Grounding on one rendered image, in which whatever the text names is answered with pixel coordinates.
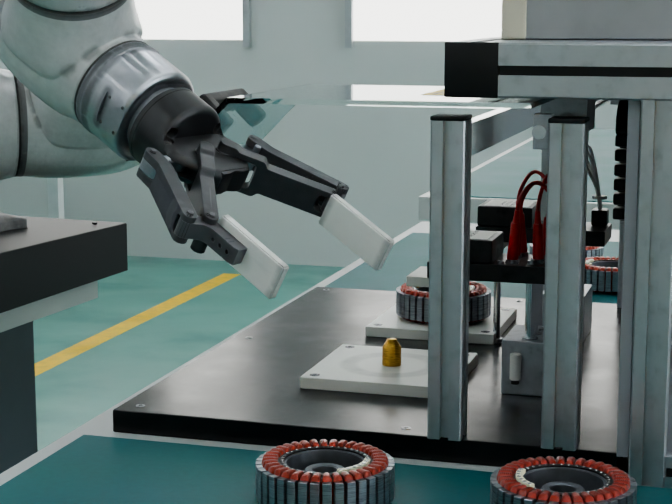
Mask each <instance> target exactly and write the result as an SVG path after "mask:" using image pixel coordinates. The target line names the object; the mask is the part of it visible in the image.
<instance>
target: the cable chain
mask: <svg viewBox="0 0 672 504"><path fill-rule="evenodd" d="M627 124H628V100H620V101H619V103H618V107H617V115H616V126H615V133H616V134H617V135H616V136H615V146H617V147H619V148H618V149H616V150H615V155H614V160H615V161H619V163H616V164H615V165H614V175H615V176H618V177H617V178H615V179H614V186H613V189H614V190H617V191H618V192H615V193H614V195H613V204H614V205H617V206H615V207H614V208H613V219H616V220H620V224H624V214H625V184H626V154H627Z"/></svg>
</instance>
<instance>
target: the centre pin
mask: <svg viewBox="0 0 672 504"><path fill-rule="evenodd" d="M382 365H383V366H387V367H397V366H400V365H401V345H400V344H399V342H398V341H397V339H395V338H388V339H387V340H386V342H385V343H384V345H383V346H382Z"/></svg>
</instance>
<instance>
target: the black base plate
mask: <svg viewBox="0 0 672 504"><path fill-rule="evenodd" d="M525 301H526V299H524V298H506V297H501V308H515V309H517V318H516V319H515V320H514V321H513V322H512V324H511V325H510V326H509V327H508V328H507V330H506V331H505V332H504V333H503V334H502V335H501V337H502V338H505V336H506V335H507V334H508V333H509V332H510V330H511V329H512V328H513V327H514V326H515V325H525ZM395 303H396V291H384V290H366V289H349V288H331V287H316V288H314V289H312V290H311V291H309V292H307V293H306V294H304V295H302V296H301V297H299V298H297V299H296V300H294V301H292V302H291V303H289V304H287V305H286V306H284V307H282V308H281V309H279V310H277V311H276V312H274V313H273V314H271V315H269V316H268V317H266V318H264V319H263V320H261V321H259V322H258V323H256V324H254V325H253V326H251V327H249V328H248V329H246V330H244V331H243V332H241V333H239V334H238V335H236V336H234V337H233V338H231V339H229V340H228V341H226V342H225V343H223V344H221V345H220V346H218V347H216V348H215V349H213V350H211V351H210V352H208V353H206V354H205V355H203V356H201V357H200V358H198V359H196V360H195V361H193V362H191V363H190V364H188V365H186V366H185V367H183V368H181V369H180V370H178V371H177V372H175V373H173V374H172V375H170V376H168V377H167V378H165V379H163V380H162V381H160V382H158V383H157V384H155V385H153V386H152V387H150V388H148V389H147V390H145V391H143V392H142V393H140V394H138V395H137V396H135V397H133V398H132V399H130V400H129V401H127V402H125V403H124V404H122V405H120V406H119V407H117V408H115V409H114V410H113V431H114V432H121V433H132V434H143V435H154V436H165V437H176V438H187V439H198V440H209V441H220V442H231V443H242V444H253V445H264V446H275V447H276V446H279V445H283V444H285V443H289V444H291V443H292V442H294V441H297V442H300V441H302V440H306V441H308V442H309V441H310V440H312V439H316V440H317V441H318V443H319V441H320V440H321V439H326V440H327V441H328V445H329V442H330V440H331V439H336V440H337V441H338V442H339V441H340V440H346V441H348V442H350V441H356V442H357V443H360V442H362V443H364V444H365V445H367V444H369V445H372V446H373V447H377V448H378V449H380V450H383V451H384V452H385V453H388V454H389V455H390V456H391V457H396V458H407V459H418V460H430V461H441V462H452V463H463V464H474V465H485V466H496V467H502V466H505V465H506V464H507V463H511V462H512V461H518V460H519V459H525V460H526V459H527V458H529V457H532V458H534V459H535V458H536V457H538V456H542V457H544V458H546V457H547V456H553V457H554V458H555V460H556V458H557V457H558V456H563V457H564V458H565V462H566V461H567V458H568V457H574V458H575V459H576V460H577V459H578V458H585V459H586V461H587V460H589V459H593V460H595V461H596V462H599V461H601V462H604V463H605V464H611V465H612V466H613V467H618V468H619V469H620V466H621V463H622V460H623V457H617V456H616V455H617V425H618V395H619V365H620V335H621V308H618V307H617V304H611V303H594V302H592V326H591V330H590V332H589V334H588V335H587V337H586V339H585V340H584V342H583V349H582V384H581V418H580V443H579V445H577V449H576V451H566V450H563V448H562V447H554V449H543V448H541V414H542V397H540V396H527V395H514V394H502V393H501V363H502V343H499V344H494V345H489V344H474V343H468V353H477V354H478V364H477V365H476V366H475V367H474V369H473V370H472V371H471V372H470V373H469V374H468V401H467V433H466V434H465V435H463V438H462V440H461V441H450V440H448V438H445V437H441V438H440V439H428V438H427V415H428V398H418V397H405V396H392V395H380V394H367V393H354V392H341V391H329V390H316V389H303V388H300V377H301V376H302V375H303V374H305V373H306V372H307V371H308V370H310V369H311V368H312V367H314V366H315V365H316V364H318V363H319V362H320V361H321V360H323V359H324V358H325V357H327V356H328V355H329V354H331V353H332V352H333V351H334V350H336V349H337V348H338V347H340V346H341V345H342V344H349V345H364V346H378V347H382V346H383V345H384V343H385V342H386V340H387V339H388V338H384V337H369V336H365V327H366V326H367V325H368V324H369V323H371V322H372V321H373V320H375V319H376V318H377V317H378V316H380V315H381V314H382V313H384V312H385V311H386V310H388V309H389V308H390V307H391V306H393V305H394V304H395Z"/></svg>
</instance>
